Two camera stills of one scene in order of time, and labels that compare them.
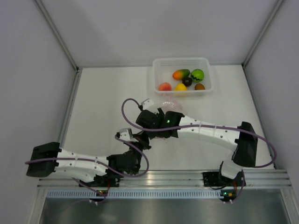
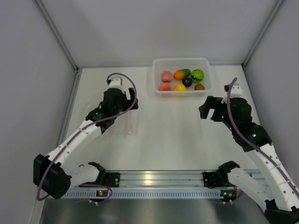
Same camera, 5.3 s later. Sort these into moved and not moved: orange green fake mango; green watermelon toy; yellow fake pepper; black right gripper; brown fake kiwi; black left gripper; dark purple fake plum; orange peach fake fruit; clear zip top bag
Moved: clear zip top bag; black right gripper; black left gripper
Not moved: green watermelon toy; orange green fake mango; dark purple fake plum; yellow fake pepper; brown fake kiwi; orange peach fake fruit
